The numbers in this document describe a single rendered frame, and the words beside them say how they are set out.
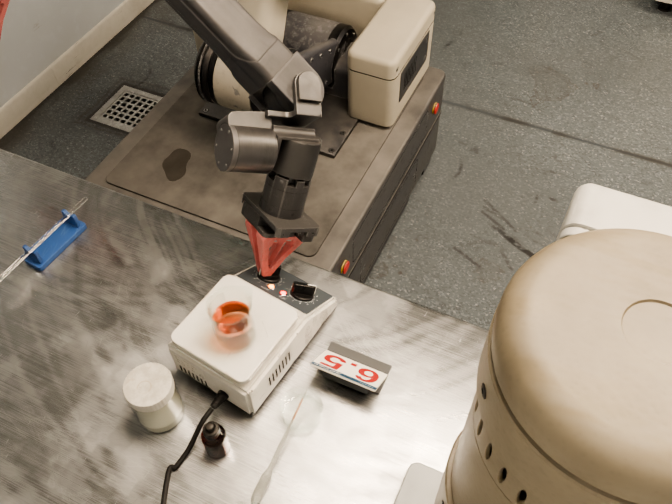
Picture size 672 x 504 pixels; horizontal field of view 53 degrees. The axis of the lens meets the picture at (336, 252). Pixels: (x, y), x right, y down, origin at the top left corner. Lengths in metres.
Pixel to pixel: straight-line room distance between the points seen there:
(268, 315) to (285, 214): 0.13
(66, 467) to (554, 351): 0.76
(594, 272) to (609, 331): 0.02
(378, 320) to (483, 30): 2.00
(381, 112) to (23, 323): 1.04
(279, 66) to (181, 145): 0.97
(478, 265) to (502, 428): 1.73
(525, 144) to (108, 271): 1.61
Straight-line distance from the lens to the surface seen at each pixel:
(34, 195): 1.21
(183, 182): 1.70
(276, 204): 0.86
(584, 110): 2.53
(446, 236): 2.03
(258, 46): 0.85
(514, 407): 0.23
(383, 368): 0.91
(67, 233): 1.12
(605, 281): 0.25
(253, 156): 0.80
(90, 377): 0.97
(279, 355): 0.85
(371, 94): 1.72
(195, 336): 0.86
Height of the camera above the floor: 1.56
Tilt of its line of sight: 52 degrees down
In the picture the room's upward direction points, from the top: 1 degrees counter-clockwise
